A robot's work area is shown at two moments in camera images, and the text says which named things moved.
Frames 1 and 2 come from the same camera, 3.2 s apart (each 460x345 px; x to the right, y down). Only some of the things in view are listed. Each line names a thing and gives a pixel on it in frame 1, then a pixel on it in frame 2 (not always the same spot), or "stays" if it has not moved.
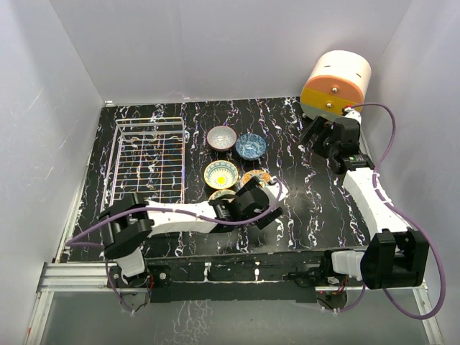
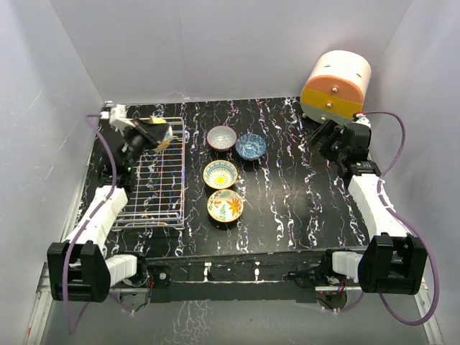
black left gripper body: x=250 y=186 → x=136 y=143
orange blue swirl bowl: x=263 y=177 → x=168 y=136
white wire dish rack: x=148 y=159 stays
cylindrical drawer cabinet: x=335 y=80 stays
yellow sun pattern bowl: x=221 y=174 stays
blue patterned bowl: x=250 y=146 stays
